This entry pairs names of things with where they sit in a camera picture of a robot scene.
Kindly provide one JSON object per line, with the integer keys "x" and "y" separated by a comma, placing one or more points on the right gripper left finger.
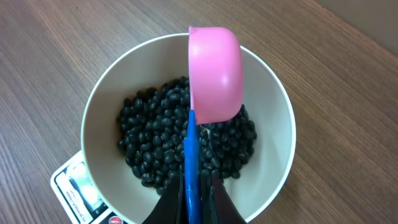
{"x": 170, "y": 207}

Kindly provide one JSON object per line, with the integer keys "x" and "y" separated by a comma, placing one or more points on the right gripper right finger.
{"x": 217, "y": 207}

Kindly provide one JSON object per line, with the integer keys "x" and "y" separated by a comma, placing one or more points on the pink scoop with blue handle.
{"x": 216, "y": 93}

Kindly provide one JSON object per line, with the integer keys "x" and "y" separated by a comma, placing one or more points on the black beans in bowl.
{"x": 154, "y": 124}

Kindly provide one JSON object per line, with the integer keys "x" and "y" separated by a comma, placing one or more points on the white digital kitchen scale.
{"x": 78, "y": 197}

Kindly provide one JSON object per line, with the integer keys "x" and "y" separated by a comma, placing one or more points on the white bowl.
{"x": 153, "y": 63}

